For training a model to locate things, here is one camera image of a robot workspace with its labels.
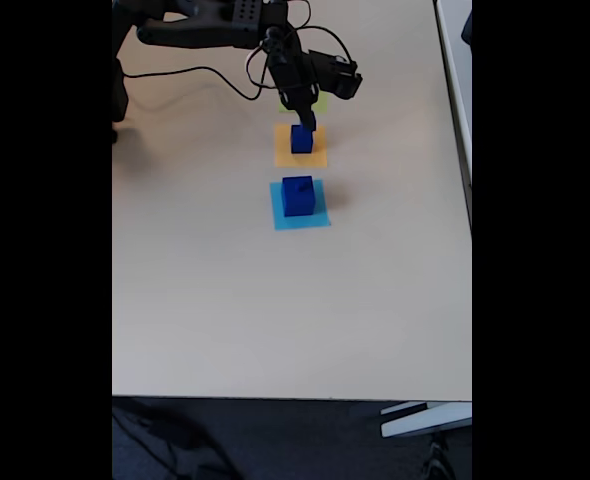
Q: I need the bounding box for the large blue cube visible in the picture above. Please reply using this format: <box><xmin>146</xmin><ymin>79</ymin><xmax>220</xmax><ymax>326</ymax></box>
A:
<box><xmin>281</xmin><ymin>175</ymin><xmax>317</xmax><ymax>202</ymax></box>

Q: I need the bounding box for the white side table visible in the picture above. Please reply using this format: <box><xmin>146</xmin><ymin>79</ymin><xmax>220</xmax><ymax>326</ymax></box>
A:
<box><xmin>433</xmin><ymin>0</ymin><xmax>473</xmax><ymax>231</ymax></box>

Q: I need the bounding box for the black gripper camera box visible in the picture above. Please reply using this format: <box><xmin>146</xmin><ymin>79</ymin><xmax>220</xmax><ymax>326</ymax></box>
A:
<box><xmin>308</xmin><ymin>48</ymin><xmax>364</xmax><ymax>100</ymax></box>

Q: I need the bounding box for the light blue paper square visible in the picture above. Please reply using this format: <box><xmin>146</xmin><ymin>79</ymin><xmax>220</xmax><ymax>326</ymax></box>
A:
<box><xmin>268</xmin><ymin>179</ymin><xmax>332</xmax><ymax>232</ymax></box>

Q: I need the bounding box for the black camera cable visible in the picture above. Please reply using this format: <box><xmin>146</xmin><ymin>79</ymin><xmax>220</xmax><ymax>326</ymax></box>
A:
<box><xmin>123</xmin><ymin>0</ymin><xmax>352</xmax><ymax>102</ymax></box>

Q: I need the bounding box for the white table foot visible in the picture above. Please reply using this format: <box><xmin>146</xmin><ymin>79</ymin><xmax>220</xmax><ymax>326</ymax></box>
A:
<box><xmin>379</xmin><ymin>400</ymin><xmax>473</xmax><ymax>439</ymax></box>

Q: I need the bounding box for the orange paper square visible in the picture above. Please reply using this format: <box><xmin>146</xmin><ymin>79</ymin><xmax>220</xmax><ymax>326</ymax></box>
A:
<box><xmin>273</xmin><ymin>123</ymin><xmax>328</xmax><ymax>169</ymax></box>

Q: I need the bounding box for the green paper square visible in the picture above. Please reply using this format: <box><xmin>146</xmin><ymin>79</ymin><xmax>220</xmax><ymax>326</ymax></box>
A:
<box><xmin>277</xmin><ymin>92</ymin><xmax>329</xmax><ymax>115</ymax></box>

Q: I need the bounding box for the medium blue cube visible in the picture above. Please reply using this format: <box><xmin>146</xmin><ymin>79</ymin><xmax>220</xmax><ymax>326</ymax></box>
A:
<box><xmin>290</xmin><ymin>124</ymin><xmax>315</xmax><ymax>155</ymax></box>

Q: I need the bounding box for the black floor cable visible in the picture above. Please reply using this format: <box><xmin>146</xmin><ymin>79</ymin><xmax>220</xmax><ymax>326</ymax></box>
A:
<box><xmin>112</xmin><ymin>402</ymin><xmax>236</xmax><ymax>480</ymax></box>

